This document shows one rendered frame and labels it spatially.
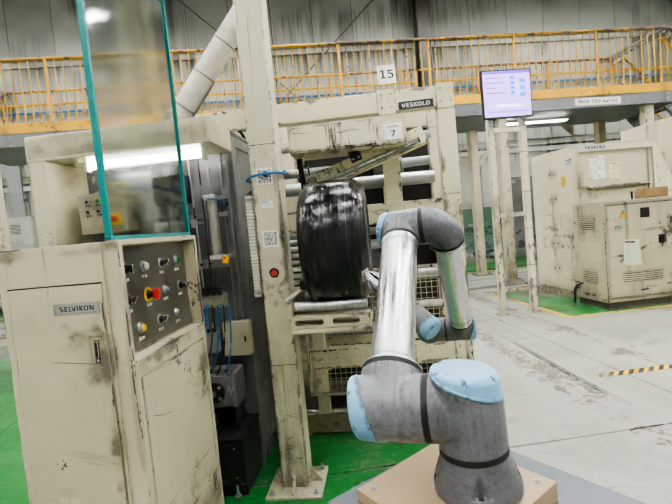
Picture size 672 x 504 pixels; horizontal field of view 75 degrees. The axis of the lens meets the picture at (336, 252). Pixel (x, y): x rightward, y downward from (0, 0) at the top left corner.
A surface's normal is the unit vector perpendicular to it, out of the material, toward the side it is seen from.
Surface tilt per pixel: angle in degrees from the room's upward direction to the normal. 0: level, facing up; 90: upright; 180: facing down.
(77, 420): 90
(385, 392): 42
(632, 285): 90
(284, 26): 90
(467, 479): 72
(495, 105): 90
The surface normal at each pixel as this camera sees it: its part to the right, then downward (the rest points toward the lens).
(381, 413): -0.32, -0.18
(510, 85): 0.11, 0.04
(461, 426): -0.29, 0.12
